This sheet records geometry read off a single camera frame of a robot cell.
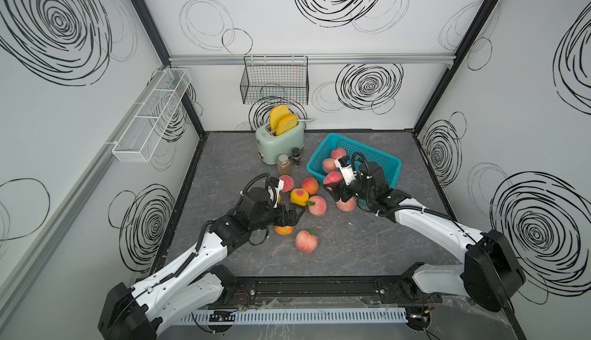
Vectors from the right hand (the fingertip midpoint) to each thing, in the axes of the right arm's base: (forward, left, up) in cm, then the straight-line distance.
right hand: (333, 180), depth 82 cm
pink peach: (+5, +17, -11) cm, 21 cm away
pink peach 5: (-19, +9, -11) cm, 23 cm away
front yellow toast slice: (+25, +18, +4) cm, 31 cm away
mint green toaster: (+20, +25, -5) cm, 33 cm away
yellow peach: (-1, +21, -13) cm, 24 cm away
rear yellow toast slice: (+31, +23, +4) cm, 39 cm away
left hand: (-12, +13, 0) cm, 18 cm away
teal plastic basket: (+15, -27, -11) cm, 33 cm away
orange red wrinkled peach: (+5, +8, -11) cm, 14 cm away
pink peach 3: (-1, 0, +4) cm, 4 cm away
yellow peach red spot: (-1, +12, -10) cm, 16 cm away
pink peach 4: (-5, -6, -11) cm, 13 cm away
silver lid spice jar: (+12, +20, -8) cm, 24 cm away
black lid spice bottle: (+18, +14, -9) cm, 25 cm away
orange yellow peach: (-14, +17, -12) cm, 26 cm away
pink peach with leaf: (-5, +6, -11) cm, 13 cm away
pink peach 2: (+21, -5, -10) cm, 24 cm away
